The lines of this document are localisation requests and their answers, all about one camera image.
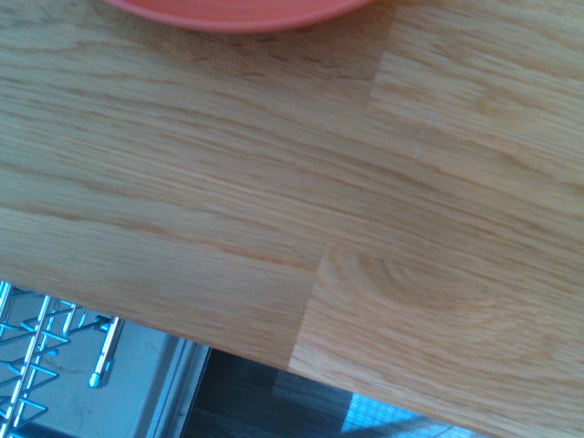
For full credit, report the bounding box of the red round plate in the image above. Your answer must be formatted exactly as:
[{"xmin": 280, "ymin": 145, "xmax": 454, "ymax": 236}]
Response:
[{"xmin": 102, "ymin": 0, "xmax": 376, "ymax": 35}]

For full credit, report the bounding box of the metal wire dishwasher rack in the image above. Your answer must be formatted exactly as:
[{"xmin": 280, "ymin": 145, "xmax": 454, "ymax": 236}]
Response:
[{"xmin": 0, "ymin": 280, "xmax": 125, "ymax": 428}]

